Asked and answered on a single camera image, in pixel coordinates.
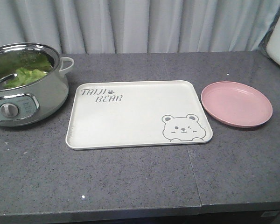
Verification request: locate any cream bear serving tray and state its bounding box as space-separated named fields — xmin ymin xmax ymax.
xmin=66 ymin=80 xmax=213 ymax=150

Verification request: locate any pink round plate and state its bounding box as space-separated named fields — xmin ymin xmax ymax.
xmin=201 ymin=81 xmax=273 ymax=128

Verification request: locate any green lettuce leaf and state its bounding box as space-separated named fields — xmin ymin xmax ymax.
xmin=0 ymin=51 xmax=53 ymax=90

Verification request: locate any white pleated curtain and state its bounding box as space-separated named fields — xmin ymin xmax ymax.
xmin=0 ymin=0 xmax=280 ymax=54

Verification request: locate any green electric cooking pot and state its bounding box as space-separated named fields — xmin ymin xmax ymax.
xmin=0 ymin=42 xmax=74 ymax=126

